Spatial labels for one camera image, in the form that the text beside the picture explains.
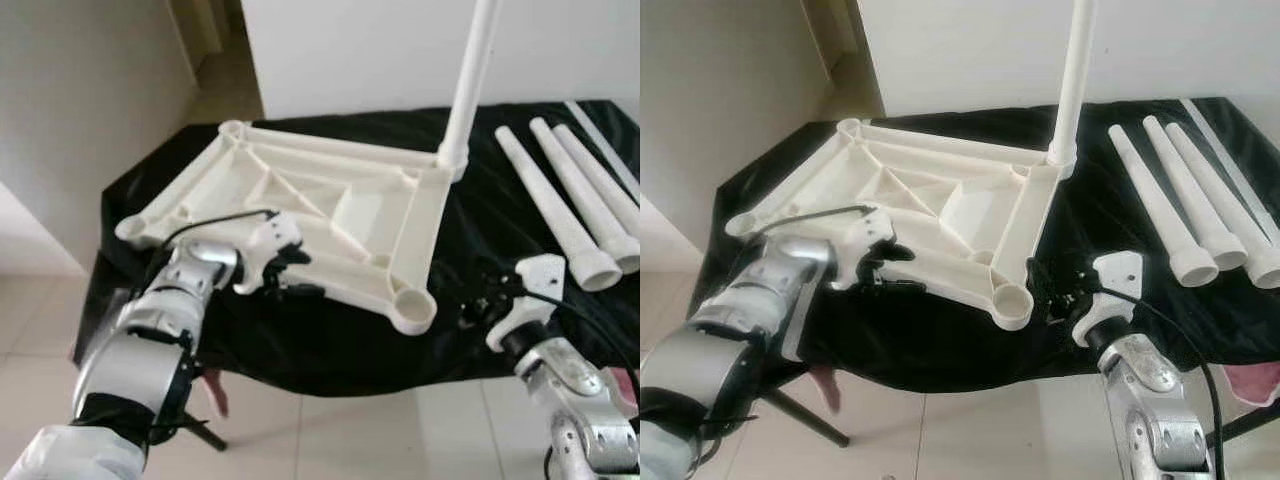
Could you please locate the white plastic table leg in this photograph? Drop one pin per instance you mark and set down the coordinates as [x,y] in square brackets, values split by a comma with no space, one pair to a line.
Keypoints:
[1072,80]
[1190,185]
[600,175]
[470,80]
[555,210]
[580,185]
[1160,205]
[1215,185]

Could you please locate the black plastic table cover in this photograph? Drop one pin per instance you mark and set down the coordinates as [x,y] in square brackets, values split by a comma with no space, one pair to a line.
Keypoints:
[480,230]
[1090,225]

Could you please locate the black metal table leg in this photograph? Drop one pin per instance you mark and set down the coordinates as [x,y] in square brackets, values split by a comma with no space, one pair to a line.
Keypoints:
[805,418]
[1245,428]
[205,435]

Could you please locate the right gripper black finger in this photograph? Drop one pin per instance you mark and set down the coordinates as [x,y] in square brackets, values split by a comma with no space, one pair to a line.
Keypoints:
[1040,285]

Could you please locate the pink plastic object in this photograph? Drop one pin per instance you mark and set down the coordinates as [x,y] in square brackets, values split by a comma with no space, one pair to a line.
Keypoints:
[625,385]
[826,388]
[217,392]
[1255,382]

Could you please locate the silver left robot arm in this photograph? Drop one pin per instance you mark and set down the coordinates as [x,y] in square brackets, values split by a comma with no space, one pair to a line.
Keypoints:
[740,330]
[150,330]

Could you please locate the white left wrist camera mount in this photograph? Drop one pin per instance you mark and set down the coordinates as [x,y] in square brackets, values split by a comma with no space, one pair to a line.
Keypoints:
[265,235]
[862,235]

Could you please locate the white plastic children table top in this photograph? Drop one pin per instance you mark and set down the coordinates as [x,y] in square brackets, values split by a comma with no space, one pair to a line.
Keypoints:
[410,230]
[1020,230]

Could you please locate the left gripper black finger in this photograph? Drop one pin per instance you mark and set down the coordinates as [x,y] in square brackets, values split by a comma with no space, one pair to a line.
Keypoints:
[308,293]
[905,285]

